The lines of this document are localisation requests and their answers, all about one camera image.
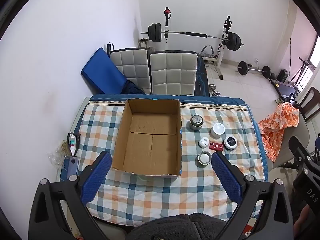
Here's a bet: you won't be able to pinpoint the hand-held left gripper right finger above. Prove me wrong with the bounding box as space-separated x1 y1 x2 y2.
211 152 294 240

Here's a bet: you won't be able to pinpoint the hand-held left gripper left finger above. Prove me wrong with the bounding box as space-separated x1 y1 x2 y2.
29 151 113 240

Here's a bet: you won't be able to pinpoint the gold tin white inside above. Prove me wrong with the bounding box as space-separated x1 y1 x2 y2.
198 151 212 167

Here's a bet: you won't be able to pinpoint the white round jar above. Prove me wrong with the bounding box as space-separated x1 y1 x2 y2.
211 123 225 138

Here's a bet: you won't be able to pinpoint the brown cardboard box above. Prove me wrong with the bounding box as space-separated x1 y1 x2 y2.
112 99 182 178

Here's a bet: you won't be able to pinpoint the grey smartphone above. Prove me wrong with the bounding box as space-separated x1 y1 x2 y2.
62 156 80 180

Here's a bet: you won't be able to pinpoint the beige plastic chair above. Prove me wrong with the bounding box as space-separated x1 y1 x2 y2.
271 116 310 168

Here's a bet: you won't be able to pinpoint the black plastic holder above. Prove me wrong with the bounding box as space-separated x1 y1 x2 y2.
66 132 82 150

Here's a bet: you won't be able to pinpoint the clear plastic bag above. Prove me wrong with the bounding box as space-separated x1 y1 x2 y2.
47 141 72 168

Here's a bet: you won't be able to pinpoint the plaid tablecloth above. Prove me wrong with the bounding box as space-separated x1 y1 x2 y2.
60 94 269 228

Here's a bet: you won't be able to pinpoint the orange patterned cloth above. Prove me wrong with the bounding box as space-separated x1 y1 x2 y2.
257 102 300 162

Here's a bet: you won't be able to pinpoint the stainless steel strainer cup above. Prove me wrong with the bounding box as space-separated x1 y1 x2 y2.
189 114 204 131

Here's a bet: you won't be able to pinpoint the dark fleece clothing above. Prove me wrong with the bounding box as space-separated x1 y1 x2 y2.
129 213 227 240

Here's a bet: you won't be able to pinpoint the dark wooden chair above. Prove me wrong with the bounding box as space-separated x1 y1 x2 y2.
296 87 320 120

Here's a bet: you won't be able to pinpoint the chrome dumbbell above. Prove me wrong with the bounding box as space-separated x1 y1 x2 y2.
208 84 222 97

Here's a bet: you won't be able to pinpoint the black treadmill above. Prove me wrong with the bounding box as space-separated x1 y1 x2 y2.
270 77 300 101

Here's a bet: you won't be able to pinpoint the dark blue cloth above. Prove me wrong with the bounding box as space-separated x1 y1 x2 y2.
122 80 146 95

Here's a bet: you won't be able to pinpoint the dark blue bench pad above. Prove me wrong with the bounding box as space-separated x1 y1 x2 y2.
196 56 209 97

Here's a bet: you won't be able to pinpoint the blue folded exercise mat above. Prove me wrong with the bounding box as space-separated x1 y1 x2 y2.
80 47 128 94

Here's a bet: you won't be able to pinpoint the short barbell black plates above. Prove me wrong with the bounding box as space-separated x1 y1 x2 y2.
237 61 272 78

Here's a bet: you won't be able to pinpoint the window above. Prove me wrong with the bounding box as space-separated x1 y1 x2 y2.
294 34 320 92

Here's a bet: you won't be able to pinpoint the white quilted chair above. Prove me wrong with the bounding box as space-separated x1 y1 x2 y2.
149 51 198 96
110 48 152 94

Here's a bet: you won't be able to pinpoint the barbell on rack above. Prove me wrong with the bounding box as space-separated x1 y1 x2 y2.
139 7 234 80

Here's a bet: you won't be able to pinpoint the long barbell black plates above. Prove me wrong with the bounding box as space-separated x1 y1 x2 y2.
140 23 245 52

